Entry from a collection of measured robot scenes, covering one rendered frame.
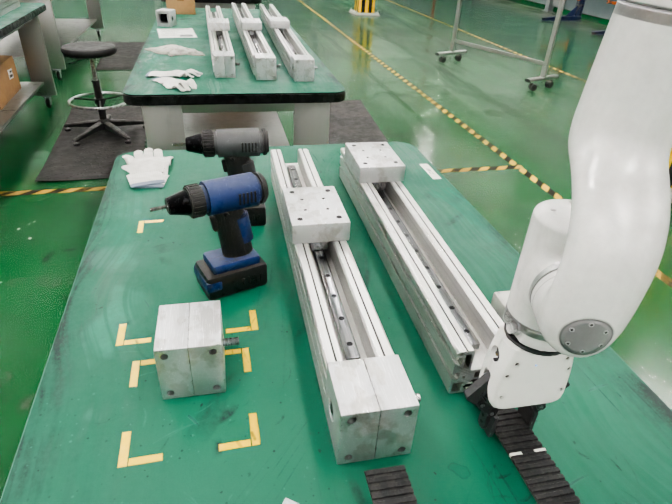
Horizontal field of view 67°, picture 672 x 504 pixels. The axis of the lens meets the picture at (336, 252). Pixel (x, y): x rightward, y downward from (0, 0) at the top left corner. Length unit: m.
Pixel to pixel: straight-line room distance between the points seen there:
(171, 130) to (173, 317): 1.64
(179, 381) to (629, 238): 0.59
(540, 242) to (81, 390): 0.66
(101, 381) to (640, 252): 0.72
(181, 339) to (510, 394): 0.44
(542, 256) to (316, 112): 1.89
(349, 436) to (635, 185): 0.42
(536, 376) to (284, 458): 0.33
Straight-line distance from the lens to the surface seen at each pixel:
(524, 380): 0.67
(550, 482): 0.72
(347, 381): 0.67
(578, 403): 0.88
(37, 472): 0.78
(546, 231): 0.56
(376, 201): 1.12
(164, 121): 2.35
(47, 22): 5.75
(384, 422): 0.67
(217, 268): 0.93
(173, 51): 2.93
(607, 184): 0.50
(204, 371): 0.76
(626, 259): 0.50
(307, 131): 2.39
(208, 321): 0.77
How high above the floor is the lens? 1.36
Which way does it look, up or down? 32 degrees down
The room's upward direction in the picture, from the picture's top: 3 degrees clockwise
